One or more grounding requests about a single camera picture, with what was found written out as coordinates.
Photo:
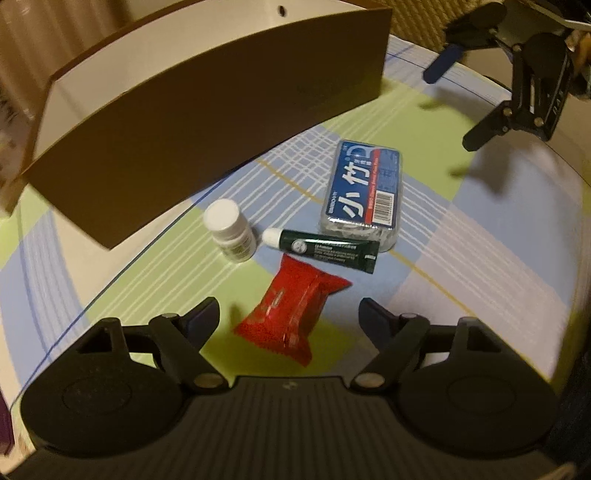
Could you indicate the white pill bottle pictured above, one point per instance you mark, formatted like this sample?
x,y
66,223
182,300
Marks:
x,y
230,230

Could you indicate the brown cardboard box white inside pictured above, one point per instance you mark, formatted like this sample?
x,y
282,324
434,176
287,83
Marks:
x,y
172,102

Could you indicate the checked tablecloth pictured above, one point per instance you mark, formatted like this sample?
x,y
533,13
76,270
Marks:
x,y
502,234

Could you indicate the red snack packet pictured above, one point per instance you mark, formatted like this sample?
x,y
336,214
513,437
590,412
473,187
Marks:
x,y
289,310

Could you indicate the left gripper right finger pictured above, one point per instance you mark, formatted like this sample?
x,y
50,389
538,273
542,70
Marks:
x,y
398,339

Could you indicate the dark green tube white cap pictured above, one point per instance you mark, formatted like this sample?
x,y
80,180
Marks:
x,y
360,255

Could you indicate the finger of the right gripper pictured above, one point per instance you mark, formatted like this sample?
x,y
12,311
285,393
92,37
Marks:
x,y
445,60
497,123

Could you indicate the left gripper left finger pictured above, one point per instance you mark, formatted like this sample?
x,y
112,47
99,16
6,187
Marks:
x,y
179,340

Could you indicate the blue toothpick box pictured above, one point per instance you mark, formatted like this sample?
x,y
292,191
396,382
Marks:
x,y
364,194

